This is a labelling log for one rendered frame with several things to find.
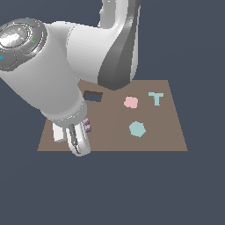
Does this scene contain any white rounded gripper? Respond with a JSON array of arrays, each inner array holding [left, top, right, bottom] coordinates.
[[52, 120, 91, 157]]

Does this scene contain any brown slotted board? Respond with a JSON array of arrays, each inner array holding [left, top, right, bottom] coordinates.
[[37, 79, 189, 153]]

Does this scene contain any small purple pink block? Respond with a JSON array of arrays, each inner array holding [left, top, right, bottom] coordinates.
[[83, 117, 92, 133]]

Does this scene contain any pink flower shaped piece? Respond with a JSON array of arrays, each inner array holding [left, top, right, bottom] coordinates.
[[123, 96, 139, 109]]

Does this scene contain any teal hexagon piece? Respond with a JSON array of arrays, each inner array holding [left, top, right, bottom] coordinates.
[[128, 120, 147, 138]]

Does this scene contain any teal T shaped piece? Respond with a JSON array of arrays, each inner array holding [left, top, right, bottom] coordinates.
[[148, 91, 165, 106]]

